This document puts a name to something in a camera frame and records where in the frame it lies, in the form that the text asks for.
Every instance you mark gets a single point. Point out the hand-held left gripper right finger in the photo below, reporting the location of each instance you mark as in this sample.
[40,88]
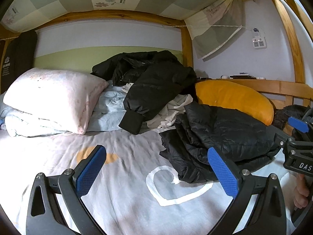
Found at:
[222,173]

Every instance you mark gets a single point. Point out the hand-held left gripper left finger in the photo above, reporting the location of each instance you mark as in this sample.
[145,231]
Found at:
[90,171]

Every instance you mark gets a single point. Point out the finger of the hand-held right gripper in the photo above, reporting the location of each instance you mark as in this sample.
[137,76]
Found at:
[297,124]
[281,139]

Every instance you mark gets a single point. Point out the black quilted jacket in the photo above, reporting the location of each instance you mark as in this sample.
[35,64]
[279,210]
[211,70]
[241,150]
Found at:
[220,132]

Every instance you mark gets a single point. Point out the person's right hand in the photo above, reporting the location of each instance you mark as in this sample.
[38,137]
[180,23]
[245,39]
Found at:
[300,193]

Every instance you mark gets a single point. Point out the dark grey garment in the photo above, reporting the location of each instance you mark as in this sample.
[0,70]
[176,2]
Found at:
[288,112]

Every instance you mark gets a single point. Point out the yellow pillow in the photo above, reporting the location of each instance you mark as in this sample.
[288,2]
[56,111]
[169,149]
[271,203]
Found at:
[232,98]

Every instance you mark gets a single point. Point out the light blue quilt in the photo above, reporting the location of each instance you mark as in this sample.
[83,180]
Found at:
[110,107]

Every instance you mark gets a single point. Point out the black flat device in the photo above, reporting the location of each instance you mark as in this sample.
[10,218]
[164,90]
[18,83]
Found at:
[242,76]

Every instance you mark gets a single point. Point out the beige garment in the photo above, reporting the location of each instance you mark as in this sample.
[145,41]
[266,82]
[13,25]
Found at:
[171,110]

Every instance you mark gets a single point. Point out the white pillow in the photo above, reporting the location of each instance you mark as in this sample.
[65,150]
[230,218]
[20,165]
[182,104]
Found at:
[53,95]

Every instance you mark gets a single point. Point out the black puffer coat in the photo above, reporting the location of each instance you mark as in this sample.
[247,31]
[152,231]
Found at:
[151,85]

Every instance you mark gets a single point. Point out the black hanging bag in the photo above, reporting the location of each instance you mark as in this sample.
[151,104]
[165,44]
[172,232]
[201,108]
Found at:
[22,53]

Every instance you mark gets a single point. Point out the wooden bed frame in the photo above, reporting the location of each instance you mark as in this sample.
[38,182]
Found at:
[187,49]

